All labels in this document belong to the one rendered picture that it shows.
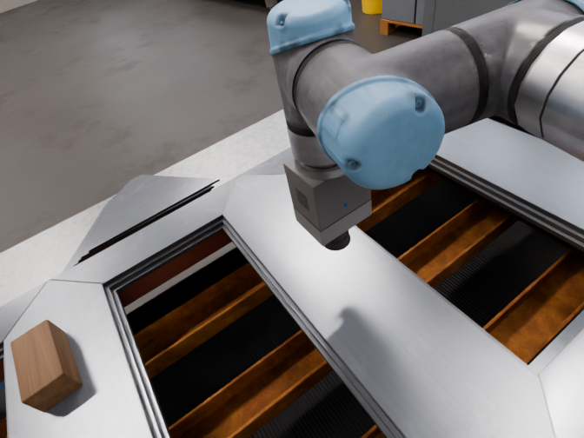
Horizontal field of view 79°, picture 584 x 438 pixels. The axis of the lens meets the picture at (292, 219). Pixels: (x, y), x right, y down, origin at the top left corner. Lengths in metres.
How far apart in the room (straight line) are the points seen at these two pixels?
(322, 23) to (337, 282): 0.41
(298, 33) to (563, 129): 0.20
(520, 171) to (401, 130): 0.60
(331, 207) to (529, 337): 0.49
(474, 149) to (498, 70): 0.58
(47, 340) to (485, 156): 0.86
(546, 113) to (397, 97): 0.10
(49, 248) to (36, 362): 0.48
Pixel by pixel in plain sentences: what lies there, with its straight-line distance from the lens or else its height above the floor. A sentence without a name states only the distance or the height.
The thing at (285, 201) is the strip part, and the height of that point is 0.84.
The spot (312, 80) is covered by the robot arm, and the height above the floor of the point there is 1.23.
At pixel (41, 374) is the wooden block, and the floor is 0.89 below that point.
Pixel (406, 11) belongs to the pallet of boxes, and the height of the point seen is 0.22.
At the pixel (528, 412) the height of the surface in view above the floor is 0.84.
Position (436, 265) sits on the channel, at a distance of 0.83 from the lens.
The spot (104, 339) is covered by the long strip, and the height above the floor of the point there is 0.84.
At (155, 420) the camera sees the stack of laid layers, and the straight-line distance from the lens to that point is 0.61.
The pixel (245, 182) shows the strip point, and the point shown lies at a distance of 0.82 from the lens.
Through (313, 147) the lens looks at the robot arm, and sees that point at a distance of 0.37.
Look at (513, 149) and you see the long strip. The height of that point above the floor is 0.84.
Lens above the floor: 1.35
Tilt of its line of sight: 46 degrees down
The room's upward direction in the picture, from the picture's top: 14 degrees counter-clockwise
